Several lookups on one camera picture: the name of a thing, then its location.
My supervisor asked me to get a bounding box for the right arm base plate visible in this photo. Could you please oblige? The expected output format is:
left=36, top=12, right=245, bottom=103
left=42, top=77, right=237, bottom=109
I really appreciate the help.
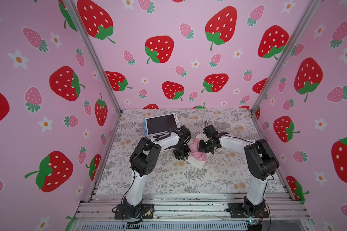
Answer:
left=225, top=202, right=270, bottom=219

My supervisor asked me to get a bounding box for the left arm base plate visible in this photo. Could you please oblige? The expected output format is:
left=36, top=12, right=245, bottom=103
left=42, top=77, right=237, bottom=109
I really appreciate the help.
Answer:
left=114, top=204, right=154, bottom=220

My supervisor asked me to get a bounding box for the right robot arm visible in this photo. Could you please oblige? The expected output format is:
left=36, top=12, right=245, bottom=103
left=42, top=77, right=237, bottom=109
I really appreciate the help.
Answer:
left=199, top=125, right=280, bottom=215

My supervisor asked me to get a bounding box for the pink fluffy cloth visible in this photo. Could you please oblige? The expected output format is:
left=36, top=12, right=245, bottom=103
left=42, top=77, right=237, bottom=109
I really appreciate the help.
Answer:
left=189, top=138, right=208, bottom=162

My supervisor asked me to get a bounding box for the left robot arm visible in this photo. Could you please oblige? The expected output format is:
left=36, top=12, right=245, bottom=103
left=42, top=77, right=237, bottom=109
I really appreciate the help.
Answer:
left=121, top=126, right=191, bottom=218

